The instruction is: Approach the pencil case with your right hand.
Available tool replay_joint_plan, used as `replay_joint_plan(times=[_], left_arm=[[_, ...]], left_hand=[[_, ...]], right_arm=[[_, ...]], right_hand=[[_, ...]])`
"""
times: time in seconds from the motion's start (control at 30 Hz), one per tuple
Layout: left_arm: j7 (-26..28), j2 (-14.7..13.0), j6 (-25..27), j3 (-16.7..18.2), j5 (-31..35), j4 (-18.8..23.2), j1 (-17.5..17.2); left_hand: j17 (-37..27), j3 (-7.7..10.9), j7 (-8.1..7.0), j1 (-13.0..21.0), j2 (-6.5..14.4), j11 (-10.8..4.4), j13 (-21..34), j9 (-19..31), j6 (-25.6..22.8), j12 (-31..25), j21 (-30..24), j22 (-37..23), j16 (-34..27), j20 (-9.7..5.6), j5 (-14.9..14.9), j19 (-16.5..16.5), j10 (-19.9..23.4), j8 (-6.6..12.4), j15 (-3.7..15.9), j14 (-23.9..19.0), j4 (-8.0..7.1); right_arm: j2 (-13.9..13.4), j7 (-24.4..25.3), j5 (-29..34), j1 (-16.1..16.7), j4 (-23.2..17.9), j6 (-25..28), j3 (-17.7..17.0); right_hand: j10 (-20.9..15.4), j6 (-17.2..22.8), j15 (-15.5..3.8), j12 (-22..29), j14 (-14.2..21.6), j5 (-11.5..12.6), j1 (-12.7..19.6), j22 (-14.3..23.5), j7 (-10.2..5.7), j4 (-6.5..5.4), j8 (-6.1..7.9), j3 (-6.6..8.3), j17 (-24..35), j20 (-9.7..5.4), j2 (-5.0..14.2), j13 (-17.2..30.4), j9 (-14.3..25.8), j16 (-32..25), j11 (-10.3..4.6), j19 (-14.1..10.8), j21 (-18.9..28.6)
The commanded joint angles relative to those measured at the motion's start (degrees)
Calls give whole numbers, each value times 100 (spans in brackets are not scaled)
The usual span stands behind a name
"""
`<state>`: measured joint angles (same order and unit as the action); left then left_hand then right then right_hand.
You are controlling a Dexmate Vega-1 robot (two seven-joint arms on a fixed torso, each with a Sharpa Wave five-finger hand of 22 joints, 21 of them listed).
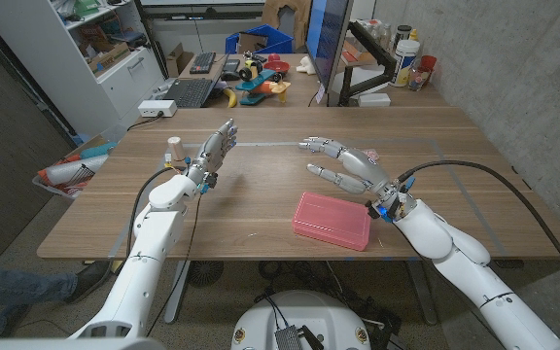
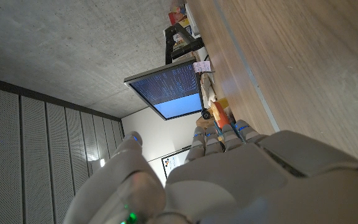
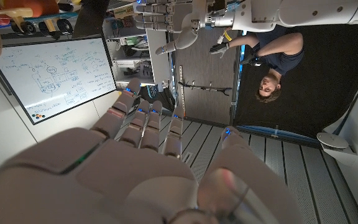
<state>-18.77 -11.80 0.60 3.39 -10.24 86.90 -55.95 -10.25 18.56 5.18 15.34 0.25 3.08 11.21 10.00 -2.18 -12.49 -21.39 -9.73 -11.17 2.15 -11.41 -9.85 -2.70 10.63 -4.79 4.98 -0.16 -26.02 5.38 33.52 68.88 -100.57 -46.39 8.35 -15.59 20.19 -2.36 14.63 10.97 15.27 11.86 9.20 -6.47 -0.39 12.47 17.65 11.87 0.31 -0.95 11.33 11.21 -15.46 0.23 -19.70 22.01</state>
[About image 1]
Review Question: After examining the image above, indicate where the black keyboard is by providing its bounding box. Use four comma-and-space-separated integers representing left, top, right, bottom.
189, 52, 217, 75

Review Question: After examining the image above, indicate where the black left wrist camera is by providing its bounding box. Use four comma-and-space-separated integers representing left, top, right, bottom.
196, 172, 219, 195

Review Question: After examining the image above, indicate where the brown cardboard panel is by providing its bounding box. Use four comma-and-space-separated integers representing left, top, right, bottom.
262, 0, 313, 50

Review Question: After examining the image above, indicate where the white supplement jar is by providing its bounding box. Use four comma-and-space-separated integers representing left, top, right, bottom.
390, 39, 421, 88

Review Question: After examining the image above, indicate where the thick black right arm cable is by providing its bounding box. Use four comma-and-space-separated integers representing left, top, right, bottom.
396, 159, 560, 298

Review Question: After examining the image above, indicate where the white shelf cabinet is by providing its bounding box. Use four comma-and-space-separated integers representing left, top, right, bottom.
0, 0, 165, 138

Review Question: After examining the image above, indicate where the black framed whiteboard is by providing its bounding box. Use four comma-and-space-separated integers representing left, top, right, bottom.
133, 0, 267, 23

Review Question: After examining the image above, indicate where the teal foam item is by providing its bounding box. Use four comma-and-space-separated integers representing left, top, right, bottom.
79, 140, 118, 159

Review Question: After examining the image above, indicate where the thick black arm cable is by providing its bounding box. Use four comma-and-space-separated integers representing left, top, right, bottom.
126, 166, 187, 259
396, 159, 560, 298

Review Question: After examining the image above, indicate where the clear plastic storage bin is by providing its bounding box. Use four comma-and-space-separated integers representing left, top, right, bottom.
31, 133, 116, 200

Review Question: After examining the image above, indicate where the white power strip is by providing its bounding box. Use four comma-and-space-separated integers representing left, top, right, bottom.
137, 99, 178, 119

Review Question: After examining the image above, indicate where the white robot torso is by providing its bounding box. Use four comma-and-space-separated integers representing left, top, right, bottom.
230, 290, 372, 350

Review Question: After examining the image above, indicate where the dark lidded bottle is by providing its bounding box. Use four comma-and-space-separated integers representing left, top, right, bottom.
394, 24, 413, 50

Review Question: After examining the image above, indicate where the pink plastic pencil case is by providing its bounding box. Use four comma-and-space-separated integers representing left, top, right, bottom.
291, 191, 373, 253

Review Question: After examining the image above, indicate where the open brown cardboard box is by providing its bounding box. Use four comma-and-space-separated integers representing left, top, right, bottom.
165, 42, 194, 78

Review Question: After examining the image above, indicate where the black laptop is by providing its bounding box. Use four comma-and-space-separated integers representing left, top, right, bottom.
162, 52, 230, 109

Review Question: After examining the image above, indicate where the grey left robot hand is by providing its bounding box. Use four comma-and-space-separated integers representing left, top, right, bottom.
185, 118, 239, 186

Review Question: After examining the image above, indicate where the dark person shoe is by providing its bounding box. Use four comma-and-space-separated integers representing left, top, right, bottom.
63, 261, 111, 305

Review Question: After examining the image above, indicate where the colourful toy airplane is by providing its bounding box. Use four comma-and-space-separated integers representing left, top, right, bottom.
234, 51, 292, 106

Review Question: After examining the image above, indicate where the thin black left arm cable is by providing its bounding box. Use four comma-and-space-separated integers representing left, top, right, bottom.
144, 192, 203, 337

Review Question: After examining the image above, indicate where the person leg in jeans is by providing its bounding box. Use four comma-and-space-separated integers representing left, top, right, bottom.
0, 255, 78, 339

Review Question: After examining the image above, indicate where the small white box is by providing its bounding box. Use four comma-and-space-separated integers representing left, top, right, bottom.
357, 92, 392, 108

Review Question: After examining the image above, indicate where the red cup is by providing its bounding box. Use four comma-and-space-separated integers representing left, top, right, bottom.
418, 54, 438, 82

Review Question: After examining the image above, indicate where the beige small cup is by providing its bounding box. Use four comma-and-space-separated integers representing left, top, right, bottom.
166, 135, 188, 162

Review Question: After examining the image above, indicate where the red bowl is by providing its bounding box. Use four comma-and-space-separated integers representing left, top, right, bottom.
262, 59, 292, 75

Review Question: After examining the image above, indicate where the grey table leg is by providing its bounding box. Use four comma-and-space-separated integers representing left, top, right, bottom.
162, 261, 192, 325
405, 260, 439, 326

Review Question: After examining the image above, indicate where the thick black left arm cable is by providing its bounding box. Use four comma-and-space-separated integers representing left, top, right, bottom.
126, 166, 187, 259

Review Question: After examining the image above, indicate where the large computer monitor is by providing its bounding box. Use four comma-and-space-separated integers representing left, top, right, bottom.
304, 0, 354, 94

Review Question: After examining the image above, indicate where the white plush toy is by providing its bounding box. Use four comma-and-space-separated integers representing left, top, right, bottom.
295, 55, 318, 76

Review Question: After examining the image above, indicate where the blue plastic bin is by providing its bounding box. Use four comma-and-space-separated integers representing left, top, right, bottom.
225, 23, 295, 55

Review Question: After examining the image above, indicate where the white foam roll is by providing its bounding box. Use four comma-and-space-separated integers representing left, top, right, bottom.
41, 154, 110, 189

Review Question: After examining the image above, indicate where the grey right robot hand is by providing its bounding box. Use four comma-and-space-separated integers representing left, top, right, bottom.
297, 136, 402, 204

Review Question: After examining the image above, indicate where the flat cardboard box with label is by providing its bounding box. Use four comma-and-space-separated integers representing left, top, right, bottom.
87, 42, 131, 74

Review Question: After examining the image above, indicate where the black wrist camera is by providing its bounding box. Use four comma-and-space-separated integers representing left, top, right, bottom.
196, 172, 219, 195
366, 199, 394, 225

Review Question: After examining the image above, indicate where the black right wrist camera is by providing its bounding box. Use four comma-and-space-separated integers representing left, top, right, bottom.
366, 199, 394, 225

